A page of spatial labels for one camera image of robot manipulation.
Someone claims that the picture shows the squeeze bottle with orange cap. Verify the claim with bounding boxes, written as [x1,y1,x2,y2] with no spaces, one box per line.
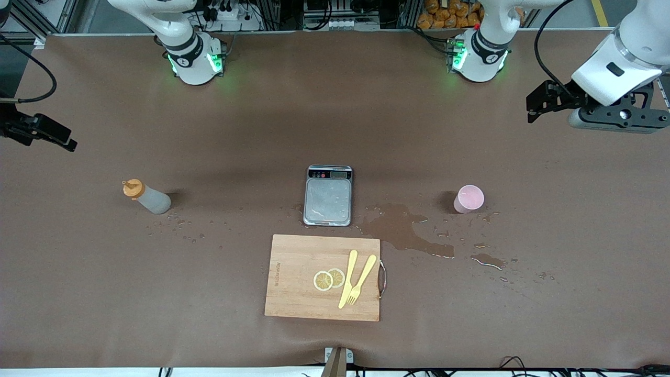
[122,179,172,215]

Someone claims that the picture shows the pink plastic cup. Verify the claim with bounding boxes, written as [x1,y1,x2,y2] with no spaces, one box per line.
[453,184,485,215]

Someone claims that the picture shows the orange snack bags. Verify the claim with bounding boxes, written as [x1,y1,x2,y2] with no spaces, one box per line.
[417,0,485,29]

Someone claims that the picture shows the small spilled liquid puddle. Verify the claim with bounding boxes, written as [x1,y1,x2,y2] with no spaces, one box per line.
[470,253,506,270]

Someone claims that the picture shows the brown table cover mat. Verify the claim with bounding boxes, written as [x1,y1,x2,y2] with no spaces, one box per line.
[0,29,670,370]

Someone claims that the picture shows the large spilled liquid puddle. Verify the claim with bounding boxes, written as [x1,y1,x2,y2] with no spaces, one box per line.
[359,203,456,259]

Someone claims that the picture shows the white power strip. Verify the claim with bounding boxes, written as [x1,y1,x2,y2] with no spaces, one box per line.
[202,5,262,31]

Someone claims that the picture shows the silver digital kitchen scale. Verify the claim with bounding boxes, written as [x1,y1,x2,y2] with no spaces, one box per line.
[303,164,354,227]

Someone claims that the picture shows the yellow plastic fork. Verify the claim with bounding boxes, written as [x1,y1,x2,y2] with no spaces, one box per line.
[347,254,377,306]

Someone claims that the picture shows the yellow plastic knife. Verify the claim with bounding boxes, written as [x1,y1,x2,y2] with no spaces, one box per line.
[338,249,359,309]

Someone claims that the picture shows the wooden cutting board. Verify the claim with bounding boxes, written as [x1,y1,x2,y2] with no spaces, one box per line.
[264,234,387,322]

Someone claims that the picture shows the metal table edge clamp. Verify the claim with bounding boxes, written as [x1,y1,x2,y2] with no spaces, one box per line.
[323,347,354,377]

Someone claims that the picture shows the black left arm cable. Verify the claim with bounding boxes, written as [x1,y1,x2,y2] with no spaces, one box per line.
[534,0,579,97]

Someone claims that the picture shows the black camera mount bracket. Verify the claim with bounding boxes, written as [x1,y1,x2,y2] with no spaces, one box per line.
[578,84,670,129]

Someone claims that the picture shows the black floor cables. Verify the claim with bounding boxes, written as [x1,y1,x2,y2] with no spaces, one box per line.
[497,356,670,377]

